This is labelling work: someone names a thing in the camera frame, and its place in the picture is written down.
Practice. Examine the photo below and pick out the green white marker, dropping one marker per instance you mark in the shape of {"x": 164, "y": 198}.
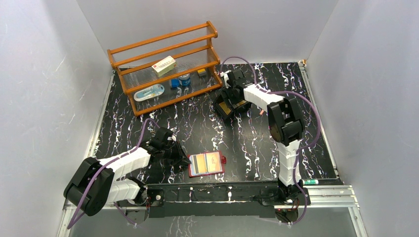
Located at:
{"x": 310, "y": 182}

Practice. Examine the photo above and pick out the white blue blister pack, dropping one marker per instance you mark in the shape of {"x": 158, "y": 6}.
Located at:
{"x": 149, "y": 92}

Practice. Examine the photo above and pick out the small yellow black block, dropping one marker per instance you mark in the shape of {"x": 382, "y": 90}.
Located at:
{"x": 202, "y": 73}

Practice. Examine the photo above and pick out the black plastic card tray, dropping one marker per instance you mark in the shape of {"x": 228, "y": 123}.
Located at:
{"x": 241, "y": 107}

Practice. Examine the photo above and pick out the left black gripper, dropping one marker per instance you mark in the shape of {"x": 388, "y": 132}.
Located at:
{"x": 178, "y": 155}

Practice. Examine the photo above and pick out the gold card in tray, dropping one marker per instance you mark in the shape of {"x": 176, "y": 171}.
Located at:
{"x": 224, "y": 107}

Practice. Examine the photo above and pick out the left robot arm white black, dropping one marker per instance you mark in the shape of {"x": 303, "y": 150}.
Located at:
{"x": 98, "y": 182}

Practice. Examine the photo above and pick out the blue white round tin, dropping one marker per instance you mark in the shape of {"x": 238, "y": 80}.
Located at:
{"x": 184, "y": 80}

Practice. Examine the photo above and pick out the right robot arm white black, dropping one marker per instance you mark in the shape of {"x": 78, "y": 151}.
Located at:
{"x": 284, "y": 121}

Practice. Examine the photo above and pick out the gold credit card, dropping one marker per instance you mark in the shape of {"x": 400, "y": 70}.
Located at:
{"x": 213, "y": 160}
{"x": 200, "y": 164}

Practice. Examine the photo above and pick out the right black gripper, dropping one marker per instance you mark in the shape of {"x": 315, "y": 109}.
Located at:
{"x": 226, "y": 92}

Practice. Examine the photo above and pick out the white cardboard box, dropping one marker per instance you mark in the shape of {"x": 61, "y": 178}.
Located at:
{"x": 164, "y": 66}

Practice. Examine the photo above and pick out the small blue box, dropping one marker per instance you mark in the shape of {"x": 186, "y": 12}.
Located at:
{"x": 174, "y": 83}

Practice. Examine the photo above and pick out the red card holder wallet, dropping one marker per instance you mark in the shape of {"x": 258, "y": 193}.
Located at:
{"x": 191, "y": 167}

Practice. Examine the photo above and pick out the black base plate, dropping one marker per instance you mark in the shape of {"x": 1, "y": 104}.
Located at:
{"x": 251, "y": 198}

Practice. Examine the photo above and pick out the orange wooden shelf rack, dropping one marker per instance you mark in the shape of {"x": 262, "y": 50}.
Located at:
{"x": 192, "y": 49}

